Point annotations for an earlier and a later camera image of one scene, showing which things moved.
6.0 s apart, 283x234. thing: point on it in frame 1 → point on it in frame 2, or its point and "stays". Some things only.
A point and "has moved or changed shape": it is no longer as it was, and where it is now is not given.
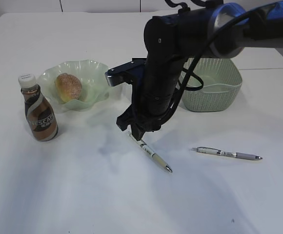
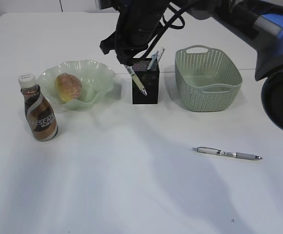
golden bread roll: (69, 87) stays
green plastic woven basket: (222, 84) stays
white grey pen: (236, 154) stays
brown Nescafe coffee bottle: (40, 112) stays
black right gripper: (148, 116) → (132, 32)
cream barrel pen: (145, 146) has moved or changed shape
